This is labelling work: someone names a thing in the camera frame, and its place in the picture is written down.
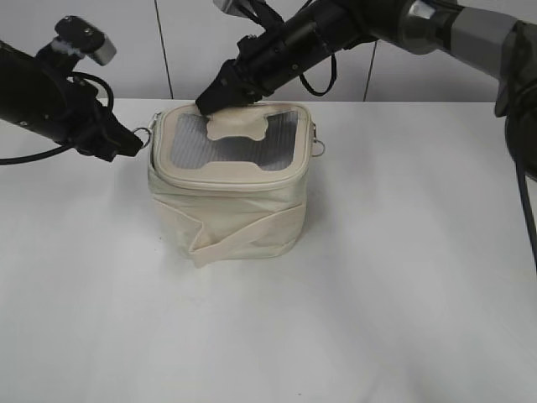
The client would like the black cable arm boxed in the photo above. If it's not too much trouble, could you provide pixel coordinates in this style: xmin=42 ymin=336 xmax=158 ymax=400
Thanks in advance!
xmin=0 ymin=71 xmax=115 ymax=165
xmin=298 ymin=52 xmax=338 ymax=97

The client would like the black cable right edge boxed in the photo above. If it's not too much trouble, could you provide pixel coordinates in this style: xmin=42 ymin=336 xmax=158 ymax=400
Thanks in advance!
xmin=514 ymin=154 xmax=537 ymax=274

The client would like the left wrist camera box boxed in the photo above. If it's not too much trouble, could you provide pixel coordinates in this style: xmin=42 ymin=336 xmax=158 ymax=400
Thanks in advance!
xmin=50 ymin=15 xmax=117 ymax=65

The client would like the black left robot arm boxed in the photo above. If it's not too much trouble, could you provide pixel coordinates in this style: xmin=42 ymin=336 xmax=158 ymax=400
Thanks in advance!
xmin=1 ymin=42 xmax=146 ymax=166

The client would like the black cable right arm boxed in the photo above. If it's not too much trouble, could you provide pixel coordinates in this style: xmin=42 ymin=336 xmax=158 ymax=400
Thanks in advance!
xmin=298 ymin=52 xmax=338 ymax=97

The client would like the silver metal ring right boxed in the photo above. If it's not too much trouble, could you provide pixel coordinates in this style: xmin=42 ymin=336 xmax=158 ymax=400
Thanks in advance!
xmin=310 ymin=123 xmax=329 ymax=157

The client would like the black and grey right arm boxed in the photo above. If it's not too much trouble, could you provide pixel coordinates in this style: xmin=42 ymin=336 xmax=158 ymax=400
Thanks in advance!
xmin=196 ymin=0 xmax=536 ymax=177

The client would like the cream fabric zipper bag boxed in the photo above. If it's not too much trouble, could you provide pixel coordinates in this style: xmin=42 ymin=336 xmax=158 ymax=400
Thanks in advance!
xmin=148 ymin=102 xmax=317 ymax=267

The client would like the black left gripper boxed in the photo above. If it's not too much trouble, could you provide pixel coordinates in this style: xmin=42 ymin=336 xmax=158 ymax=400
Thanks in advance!
xmin=24 ymin=71 xmax=143 ymax=162

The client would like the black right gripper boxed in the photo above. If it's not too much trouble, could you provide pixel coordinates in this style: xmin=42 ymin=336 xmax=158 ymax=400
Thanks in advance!
xmin=195 ymin=8 xmax=336 ymax=116

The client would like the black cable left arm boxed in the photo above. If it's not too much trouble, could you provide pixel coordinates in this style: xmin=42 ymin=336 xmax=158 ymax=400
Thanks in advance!
xmin=0 ymin=71 xmax=115 ymax=165

